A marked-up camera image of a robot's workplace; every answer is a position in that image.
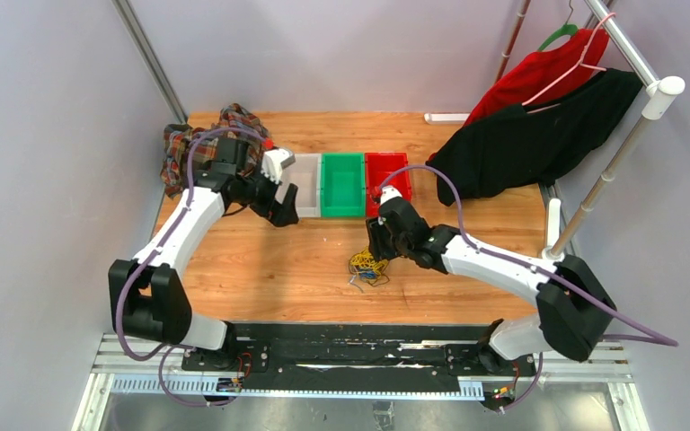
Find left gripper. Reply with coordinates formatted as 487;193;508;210
237;163;299;227

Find cable bundle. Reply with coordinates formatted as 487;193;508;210
347;250;392;294

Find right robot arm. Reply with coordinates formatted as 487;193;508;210
366;196;615;374

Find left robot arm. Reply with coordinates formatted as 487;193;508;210
108;137;299;371

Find white plastic bin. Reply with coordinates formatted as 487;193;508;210
276;154;322;218

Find green plastic bin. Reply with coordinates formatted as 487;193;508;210
320;153;366;218

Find red plastic bin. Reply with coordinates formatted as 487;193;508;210
364;152;412;219

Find plaid flannel shirt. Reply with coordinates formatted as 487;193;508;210
161;103;273;199

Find black shirt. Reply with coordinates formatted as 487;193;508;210
426;68;642;207

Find red shirt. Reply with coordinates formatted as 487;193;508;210
465;29;609;126

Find pink hanger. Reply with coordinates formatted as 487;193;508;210
521;12;615;106

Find green hanger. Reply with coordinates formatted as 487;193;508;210
537;0;579;52

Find metal clothes rack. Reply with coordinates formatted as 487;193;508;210
493;0;686;263

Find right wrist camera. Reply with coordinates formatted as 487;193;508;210
379;185;403;206

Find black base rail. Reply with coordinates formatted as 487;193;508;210
181;322;535;393

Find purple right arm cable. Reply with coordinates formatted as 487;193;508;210
376;164;679;411

